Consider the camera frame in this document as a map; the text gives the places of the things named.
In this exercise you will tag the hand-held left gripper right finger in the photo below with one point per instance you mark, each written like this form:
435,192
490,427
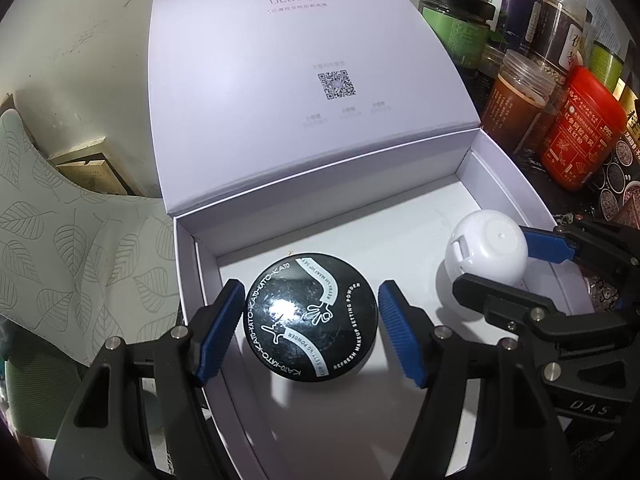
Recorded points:
400,335

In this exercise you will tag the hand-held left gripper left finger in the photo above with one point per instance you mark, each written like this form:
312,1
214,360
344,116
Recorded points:
220,332

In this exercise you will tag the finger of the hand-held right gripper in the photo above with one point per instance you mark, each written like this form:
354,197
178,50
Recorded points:
545,246
500,300

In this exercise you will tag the white round jar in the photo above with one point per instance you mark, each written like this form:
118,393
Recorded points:
490,245

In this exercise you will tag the black round powder compact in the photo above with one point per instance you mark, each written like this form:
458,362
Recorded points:
310,310

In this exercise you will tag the white hinged gift box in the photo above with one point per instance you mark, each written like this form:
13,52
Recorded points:
310,110

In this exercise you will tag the black grain bag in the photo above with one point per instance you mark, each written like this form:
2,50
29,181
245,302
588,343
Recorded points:
622,170

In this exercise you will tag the red canister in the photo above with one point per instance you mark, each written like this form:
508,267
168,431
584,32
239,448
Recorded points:
582,130

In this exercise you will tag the seed-filled clear jar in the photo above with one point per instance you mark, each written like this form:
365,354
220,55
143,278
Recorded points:
554,110

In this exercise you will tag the orange-brown spice jar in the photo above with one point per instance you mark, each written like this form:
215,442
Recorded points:
520,100

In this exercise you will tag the leaf pattern chair cushion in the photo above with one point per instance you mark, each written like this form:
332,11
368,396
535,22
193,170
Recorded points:
75,250

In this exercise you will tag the green chair seat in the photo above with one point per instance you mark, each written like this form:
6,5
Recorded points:
40,395

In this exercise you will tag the green tube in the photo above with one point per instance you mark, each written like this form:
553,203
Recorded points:
605,65

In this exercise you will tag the beige label brown jar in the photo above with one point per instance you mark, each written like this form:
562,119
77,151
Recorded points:
555,25

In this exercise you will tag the green jar black lid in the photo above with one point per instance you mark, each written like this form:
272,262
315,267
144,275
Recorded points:
460,35

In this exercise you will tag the white paper sheet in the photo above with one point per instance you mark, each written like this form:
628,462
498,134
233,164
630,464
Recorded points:
600,15

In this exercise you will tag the purple label clear jar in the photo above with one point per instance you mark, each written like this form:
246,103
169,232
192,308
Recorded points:
517,5

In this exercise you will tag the leaning wooden picture frame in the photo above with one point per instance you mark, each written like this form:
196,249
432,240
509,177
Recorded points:
90,170

